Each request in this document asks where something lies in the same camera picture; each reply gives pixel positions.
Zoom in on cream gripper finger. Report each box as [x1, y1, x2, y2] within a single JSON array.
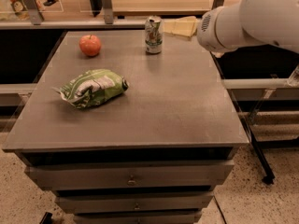
[[164, 16, 198, 40]]

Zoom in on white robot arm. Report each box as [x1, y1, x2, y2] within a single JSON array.
[[164, 0, 299, 53]]

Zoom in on red apple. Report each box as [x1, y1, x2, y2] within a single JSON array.
[[79, 35, 102, 57]]

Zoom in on green chip bag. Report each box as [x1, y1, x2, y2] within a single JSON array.
[[52, 69, 129, 109]]

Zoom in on grey drawer cabinet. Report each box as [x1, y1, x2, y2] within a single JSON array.
[[4, 30, 248, 224]]

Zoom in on wooden shelf with metal posts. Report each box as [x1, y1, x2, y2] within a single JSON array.
[[0, 0, 247, 30]]

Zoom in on small black object on shelf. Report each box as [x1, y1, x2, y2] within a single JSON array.
[[43, 0, 58, 7]]

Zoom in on top drawer knob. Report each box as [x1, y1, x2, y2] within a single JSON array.
[[127, 175, 136, 186]]

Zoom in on black table leg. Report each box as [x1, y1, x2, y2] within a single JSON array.
[[239, 112, 276, 186]]

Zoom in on orange juice carton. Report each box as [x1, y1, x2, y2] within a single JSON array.
[[1, 0, 29, 21]]

